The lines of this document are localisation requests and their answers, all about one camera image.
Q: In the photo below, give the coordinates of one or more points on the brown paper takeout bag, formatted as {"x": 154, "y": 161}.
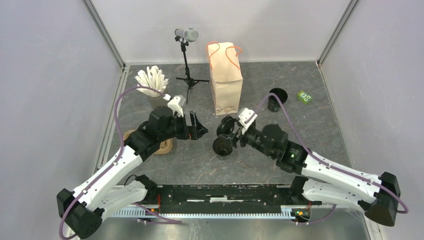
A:
{"x": 225, "y": 76}

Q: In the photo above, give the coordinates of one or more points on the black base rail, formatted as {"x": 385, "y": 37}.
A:
{"x": 228, "y": 198}

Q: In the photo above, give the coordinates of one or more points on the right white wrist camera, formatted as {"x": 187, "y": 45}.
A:
{"x": 246, "y": 118}

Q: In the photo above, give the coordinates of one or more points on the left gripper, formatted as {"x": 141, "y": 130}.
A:
{"x": 193, "y": 132}

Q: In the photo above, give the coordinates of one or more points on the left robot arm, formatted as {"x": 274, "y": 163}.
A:
{"x": 84, "y": 208}

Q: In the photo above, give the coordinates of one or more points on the microphone on black tripod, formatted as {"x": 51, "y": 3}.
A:
{"x": 184, "y": 37}

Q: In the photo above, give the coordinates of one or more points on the bundle of white wrapped straws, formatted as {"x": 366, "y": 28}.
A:
{"x": 152, "y": 78}

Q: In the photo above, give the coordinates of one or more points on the single black cup lid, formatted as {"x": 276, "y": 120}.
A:
{"x": 226, "y": 126}

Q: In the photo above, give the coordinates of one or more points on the grey cup holding straws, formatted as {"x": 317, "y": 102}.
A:
{"x": 157, "y": 101}

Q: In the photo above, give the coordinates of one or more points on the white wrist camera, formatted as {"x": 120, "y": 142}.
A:
{"x": 175, "y": 103}
{"x": 246, "y": 118}

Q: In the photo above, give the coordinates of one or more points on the black coffee cup with print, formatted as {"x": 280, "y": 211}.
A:
{"x": 221, "y": 153}

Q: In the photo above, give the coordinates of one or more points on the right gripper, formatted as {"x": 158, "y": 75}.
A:
{"x": 233, "y": 138}

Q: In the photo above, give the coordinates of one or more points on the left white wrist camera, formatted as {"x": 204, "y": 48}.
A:
{"x": 175, "y": 103}

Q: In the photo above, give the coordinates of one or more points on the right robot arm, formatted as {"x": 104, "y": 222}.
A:
{"x": 320, "y": 179}

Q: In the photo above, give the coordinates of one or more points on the brown cardboard cup carrier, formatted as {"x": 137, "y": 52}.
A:
{"x": 164, "y": 148}

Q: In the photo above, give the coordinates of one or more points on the green toy block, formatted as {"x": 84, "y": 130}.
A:
{"x": 304, "y": 97}

